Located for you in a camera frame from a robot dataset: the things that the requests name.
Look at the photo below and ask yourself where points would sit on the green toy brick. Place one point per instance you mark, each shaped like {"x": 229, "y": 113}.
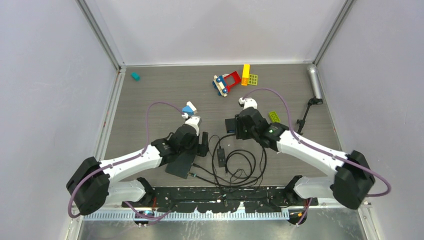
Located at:
{"x": 274, "y": 117}

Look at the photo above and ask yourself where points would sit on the teal block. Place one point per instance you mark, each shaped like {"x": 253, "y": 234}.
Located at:
{"x": 135, "y": 76}

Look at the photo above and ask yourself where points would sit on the yellow toy brick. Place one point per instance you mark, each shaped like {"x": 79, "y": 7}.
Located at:
{"x": 245, "y": 74}

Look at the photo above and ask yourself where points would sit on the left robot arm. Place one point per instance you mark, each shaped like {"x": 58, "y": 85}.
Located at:
{"x": 98, "y": 183}

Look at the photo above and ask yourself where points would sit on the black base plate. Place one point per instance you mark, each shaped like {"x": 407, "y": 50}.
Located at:
{"x": 257, "y": 199}

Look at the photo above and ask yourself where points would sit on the red blue toy vehicle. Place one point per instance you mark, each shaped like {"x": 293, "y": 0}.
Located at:
{"x": 223, "y": 84}

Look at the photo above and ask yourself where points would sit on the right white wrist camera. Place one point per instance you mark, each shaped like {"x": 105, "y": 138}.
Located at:
{"x": 247, "y": 102}

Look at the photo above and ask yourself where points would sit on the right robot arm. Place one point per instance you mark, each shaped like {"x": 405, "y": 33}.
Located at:
{"x": 345, "y": 178}

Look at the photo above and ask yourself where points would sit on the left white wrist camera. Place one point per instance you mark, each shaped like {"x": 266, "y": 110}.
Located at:
{"x": 194, "y": 121}

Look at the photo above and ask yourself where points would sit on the black network switch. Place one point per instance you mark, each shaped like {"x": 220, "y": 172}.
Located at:
{"x": 230, "y": 125}

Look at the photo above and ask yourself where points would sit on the blue white toy brick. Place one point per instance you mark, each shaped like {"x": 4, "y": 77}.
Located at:
{"x": 189, "y": 110}

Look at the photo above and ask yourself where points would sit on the silver microphone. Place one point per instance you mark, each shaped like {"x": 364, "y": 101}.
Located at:
{"x": 315, "y": 82}

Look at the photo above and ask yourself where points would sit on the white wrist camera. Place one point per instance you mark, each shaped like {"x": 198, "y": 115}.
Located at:
{"x": 194, "y": 121}
{"x": 247, "y": 102}

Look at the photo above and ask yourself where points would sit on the lime green grid plate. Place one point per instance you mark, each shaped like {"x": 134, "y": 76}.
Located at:
{"x": 253, "y": 80}

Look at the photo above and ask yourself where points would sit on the black mini tripod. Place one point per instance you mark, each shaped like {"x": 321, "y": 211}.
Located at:
{"x": 301, "y": 122}

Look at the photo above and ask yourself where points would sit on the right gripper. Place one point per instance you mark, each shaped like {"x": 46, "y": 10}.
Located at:
{"x": 239, "y": 134}

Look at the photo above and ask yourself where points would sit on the black power adapter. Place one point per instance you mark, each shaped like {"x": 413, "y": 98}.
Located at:
{"x": 221, "y": 157}

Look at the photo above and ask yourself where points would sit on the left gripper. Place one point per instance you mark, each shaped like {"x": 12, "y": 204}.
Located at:
{"x": 200, "y": 149}

